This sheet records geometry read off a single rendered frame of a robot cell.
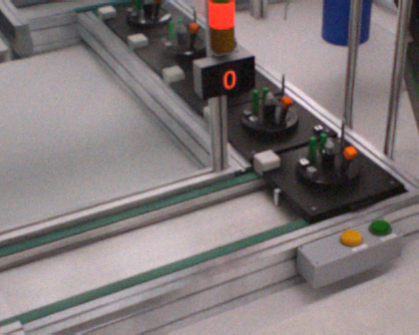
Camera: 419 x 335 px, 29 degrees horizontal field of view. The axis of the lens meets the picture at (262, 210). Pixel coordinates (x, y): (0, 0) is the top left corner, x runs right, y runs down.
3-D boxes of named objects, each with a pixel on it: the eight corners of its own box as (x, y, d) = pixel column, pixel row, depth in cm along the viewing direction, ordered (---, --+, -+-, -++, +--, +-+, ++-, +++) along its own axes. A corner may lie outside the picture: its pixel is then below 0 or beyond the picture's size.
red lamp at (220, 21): (238, 26, 160) (238, 2, 157) (215, 31, 158) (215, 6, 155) (226, 17, 164) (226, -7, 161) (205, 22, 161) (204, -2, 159)
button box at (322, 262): (401, 257, 167) (404, 232, 163) (314, 290, 158) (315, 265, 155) (381, 238, 172) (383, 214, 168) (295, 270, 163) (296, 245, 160)
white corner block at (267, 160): (280, 173, 183) (280, 158, 181) (262, 178, 181) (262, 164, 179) (270, 164, 187) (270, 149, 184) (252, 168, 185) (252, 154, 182)
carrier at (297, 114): (338, 140, 195) (341, 93, 188) (249, 167, 186) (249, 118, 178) (285, 99, 212) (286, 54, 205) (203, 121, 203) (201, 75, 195)
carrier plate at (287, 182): (404, 191, 177) (405, 183, 176) (310, 224, 168) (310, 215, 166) (341, 143, 194) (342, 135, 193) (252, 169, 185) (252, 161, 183)
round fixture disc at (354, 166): (372, 179, 178) (373, 171, 176) (317, 197, 172) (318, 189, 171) (336, 151, 188) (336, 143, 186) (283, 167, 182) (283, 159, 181)
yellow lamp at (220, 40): (239, 50, 163) (238, 26, 160) (216, 55, 161) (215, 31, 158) (227, 41, 166) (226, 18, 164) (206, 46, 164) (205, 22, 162)
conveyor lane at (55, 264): (399, 224, 183) (404, 187, 177) (27, 359, 149) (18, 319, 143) (329, 166, 203) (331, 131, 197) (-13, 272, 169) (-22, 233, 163)
